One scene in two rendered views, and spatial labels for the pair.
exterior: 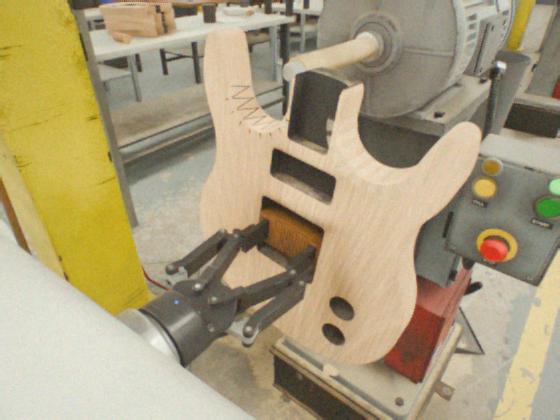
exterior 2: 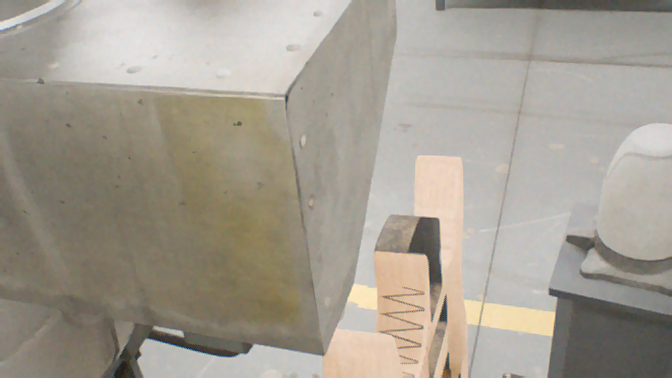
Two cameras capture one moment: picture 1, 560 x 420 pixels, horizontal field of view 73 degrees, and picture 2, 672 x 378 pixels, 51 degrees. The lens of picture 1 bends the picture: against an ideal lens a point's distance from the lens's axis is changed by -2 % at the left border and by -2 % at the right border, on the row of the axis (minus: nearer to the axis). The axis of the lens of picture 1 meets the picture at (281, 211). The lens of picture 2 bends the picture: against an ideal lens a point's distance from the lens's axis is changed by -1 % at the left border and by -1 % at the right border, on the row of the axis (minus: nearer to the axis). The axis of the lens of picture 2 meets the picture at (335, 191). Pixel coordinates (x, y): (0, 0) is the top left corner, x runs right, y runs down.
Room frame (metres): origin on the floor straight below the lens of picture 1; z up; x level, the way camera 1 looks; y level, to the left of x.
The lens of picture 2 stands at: (0.60, 0.37, 1.65)
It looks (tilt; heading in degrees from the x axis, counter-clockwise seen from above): 36 degrees down; 252
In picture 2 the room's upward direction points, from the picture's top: 7 degrees counter-clockwise
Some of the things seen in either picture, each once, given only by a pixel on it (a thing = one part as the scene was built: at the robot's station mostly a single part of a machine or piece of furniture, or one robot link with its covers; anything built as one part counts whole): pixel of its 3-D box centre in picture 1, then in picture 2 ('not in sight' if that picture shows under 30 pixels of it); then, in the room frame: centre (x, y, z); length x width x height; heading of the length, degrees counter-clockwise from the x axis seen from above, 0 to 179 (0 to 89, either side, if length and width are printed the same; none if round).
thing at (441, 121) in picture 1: (419, 93); not in sight; (0.87, -0.31, 1.11); 0.36 x 0.24 x 0.04; 141
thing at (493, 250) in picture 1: (495, 247); not in sight; (0.48, -0.35, 0.97); 0.04 x 0.04 x 0.04; 51
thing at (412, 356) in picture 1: (430, 311); not in sight; (0.77, -0.44, 0.49); 0.25 x 0.12 x 0.37; 141
